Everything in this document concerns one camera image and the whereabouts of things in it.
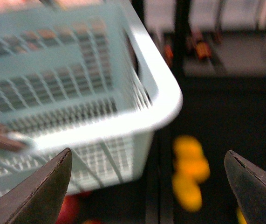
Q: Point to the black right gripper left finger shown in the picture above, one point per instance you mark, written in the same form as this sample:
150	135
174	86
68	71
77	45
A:
38	199

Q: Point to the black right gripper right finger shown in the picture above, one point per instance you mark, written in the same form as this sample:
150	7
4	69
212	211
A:
248	183

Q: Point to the light blue plastic basket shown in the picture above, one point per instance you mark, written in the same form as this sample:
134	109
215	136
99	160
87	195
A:
87	77

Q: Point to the yellow mango pile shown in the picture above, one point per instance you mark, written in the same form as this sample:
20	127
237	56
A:
191	168

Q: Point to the red apple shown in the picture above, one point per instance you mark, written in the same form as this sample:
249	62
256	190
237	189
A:
69	210

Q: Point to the black metal shelf frame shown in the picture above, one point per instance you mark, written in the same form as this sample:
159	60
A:
162	16

